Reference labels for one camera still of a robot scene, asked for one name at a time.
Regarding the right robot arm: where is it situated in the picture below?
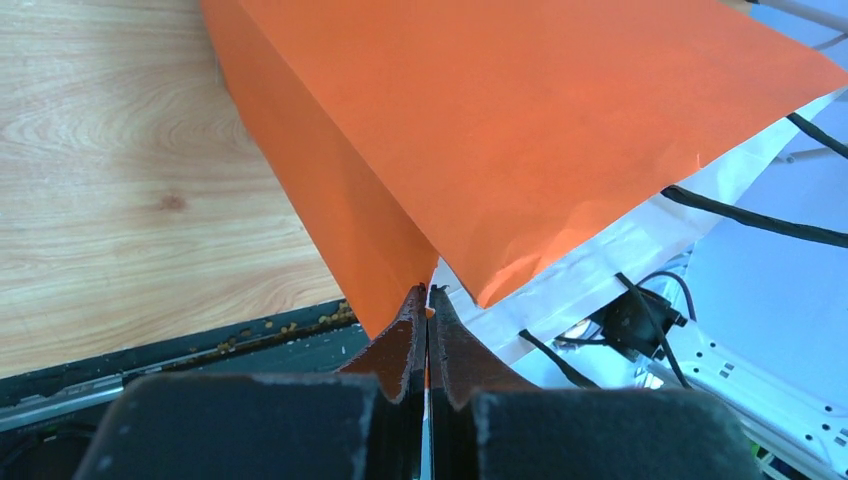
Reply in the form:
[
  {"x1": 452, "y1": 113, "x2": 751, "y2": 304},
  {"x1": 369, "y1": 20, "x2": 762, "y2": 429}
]
[{"x1": 530, "y1": 196, "x2": 847, "y2": 479}]

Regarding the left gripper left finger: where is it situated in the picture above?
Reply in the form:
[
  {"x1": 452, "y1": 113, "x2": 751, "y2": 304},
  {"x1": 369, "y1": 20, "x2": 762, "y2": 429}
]
[{"x1": 338, "y1": 284, "x2": 427, "y2": 479}]

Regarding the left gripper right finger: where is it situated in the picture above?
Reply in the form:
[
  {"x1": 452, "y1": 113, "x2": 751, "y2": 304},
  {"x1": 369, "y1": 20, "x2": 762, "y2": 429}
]
[{"x1": 427, "y1": 284, "x2": 537, "y2": 479}]

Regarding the orange paper takeout bag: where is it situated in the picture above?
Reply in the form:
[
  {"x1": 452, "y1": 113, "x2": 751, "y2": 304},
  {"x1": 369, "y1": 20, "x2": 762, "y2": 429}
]
[{"x1": 201, "y1": 1, "x2": 847, "y2": 361}]

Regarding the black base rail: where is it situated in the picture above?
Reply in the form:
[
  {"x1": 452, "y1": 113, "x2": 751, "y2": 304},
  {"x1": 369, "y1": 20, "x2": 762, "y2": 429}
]
[{"x1": 1, "y1": 300, "x2": 369, "y2": 479}]

